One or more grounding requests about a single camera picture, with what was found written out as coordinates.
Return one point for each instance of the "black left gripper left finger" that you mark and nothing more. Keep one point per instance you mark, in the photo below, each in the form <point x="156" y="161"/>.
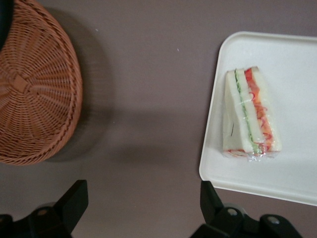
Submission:
<point x="49" y="220"/>

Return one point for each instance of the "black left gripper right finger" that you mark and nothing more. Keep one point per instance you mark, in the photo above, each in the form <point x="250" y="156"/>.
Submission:
<point x="230" y="223"/>

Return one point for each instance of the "triangle sandwich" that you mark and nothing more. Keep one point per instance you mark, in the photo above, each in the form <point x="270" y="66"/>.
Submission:
<point x="247" y="111"/>

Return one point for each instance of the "round brown wicker basket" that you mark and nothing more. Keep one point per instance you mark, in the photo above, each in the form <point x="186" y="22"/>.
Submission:
<point x="37" y="86"/>

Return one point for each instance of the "beige plastic tray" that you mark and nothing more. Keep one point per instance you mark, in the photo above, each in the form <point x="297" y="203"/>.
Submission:
<point x="292" y="99"/>

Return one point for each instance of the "black equipment base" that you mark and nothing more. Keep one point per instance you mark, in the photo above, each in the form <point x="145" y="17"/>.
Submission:
<point x="5" y="19"/>

